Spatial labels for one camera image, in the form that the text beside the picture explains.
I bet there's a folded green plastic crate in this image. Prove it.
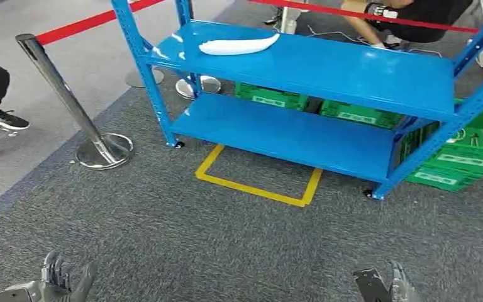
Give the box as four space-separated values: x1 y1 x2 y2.
319 99 405 130
234 81 310 112
404 142 483 193

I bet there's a long red barrier belt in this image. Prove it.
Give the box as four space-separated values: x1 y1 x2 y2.
247 0 483 38

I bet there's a blue metal shelf rack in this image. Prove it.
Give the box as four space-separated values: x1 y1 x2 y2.
110 0 483 201

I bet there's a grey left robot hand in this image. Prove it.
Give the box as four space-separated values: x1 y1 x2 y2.
37 250 99 302

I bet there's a silver stanchion with round base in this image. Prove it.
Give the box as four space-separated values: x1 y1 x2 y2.
15 33 135 171

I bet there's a short red barrier belt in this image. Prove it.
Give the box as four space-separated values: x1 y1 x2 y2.
35 0 165 47

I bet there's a yellow floor tape outline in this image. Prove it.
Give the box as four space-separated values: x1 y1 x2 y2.
194 143 323 208

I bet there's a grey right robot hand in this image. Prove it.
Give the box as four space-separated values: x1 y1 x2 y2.
387 260 422 302

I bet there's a stanchion with black cap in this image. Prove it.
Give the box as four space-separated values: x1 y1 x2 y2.
175 74 222 101

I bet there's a stanchion with thin black pole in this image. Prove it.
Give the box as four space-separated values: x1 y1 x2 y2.
125 67 165 89

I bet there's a white curved plastic part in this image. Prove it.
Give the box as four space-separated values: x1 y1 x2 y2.
198 33 281 57

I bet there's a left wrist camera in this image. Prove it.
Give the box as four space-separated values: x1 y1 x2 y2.
0 281 43 302

